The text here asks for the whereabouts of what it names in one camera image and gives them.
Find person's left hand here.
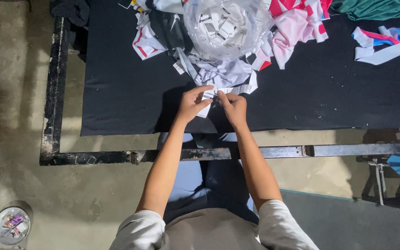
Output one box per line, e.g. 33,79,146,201
176,85,215,123

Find clear plastic bag of labels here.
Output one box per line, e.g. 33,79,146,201
183,0,274,61

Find heap of white fabric scraps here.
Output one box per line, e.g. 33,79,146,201
131,0,273,91

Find black and white garment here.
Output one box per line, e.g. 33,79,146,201
148,9,194,54

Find white blue pink fabric strips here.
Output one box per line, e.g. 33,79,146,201
351,26,400,66

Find round plate with small items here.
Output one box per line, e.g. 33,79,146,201
0,207,31,246

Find white label strip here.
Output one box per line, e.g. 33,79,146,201
196,85,258,119

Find green fabric piece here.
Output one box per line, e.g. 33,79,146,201
328,0,400,21

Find black metal table frame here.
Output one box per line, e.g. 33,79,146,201
39,17,400,166

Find person's blue trousers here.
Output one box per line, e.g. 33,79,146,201
156,132,259,225

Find person's grey shirt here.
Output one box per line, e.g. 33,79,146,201
109,199,320,250

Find dark floor mat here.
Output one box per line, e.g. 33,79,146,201
279,189,400,250

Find person's right hand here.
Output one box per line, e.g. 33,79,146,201
217,90,248,128

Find pink and white fabric piece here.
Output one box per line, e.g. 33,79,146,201
269,0,333,70

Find black cloth table cover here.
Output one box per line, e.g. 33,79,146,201
80,0,400,137

